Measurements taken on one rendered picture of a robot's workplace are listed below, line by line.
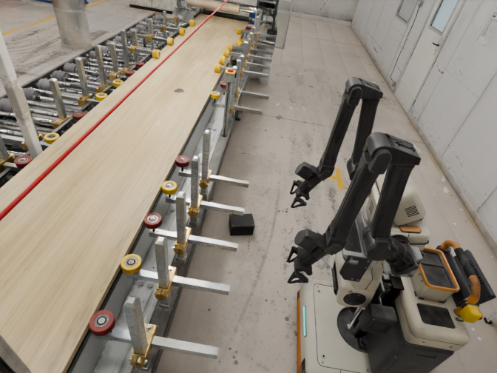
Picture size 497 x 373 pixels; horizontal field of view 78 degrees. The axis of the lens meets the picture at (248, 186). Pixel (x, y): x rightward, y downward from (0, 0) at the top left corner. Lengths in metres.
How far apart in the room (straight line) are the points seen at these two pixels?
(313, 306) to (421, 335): 0.69
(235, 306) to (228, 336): 0.21
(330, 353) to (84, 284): 1.32
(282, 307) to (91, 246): 1.40
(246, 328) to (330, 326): 0.55
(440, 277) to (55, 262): 1.65
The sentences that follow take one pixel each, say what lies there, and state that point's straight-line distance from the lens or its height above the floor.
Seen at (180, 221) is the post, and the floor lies 0.98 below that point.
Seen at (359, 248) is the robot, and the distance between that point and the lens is 1.41.
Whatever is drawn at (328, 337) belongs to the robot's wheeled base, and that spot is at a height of 0.28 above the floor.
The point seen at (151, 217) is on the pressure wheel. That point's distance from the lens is 1.53.
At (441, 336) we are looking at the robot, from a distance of 1.66.
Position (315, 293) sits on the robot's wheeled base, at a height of 0.28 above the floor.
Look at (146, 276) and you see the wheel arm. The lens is 1.41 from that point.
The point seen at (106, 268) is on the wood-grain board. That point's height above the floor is 0.90.
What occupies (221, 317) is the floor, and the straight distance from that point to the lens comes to 2.25.
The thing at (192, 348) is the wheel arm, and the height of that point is 0.83.
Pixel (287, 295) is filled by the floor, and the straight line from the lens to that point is 2.41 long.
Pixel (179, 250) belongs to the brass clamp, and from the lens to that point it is 1.51.
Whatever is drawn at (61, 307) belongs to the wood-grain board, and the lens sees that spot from 1.34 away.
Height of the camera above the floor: 2.00
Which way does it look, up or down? 39 degrees down
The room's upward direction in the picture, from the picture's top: 10 degrees clockwise
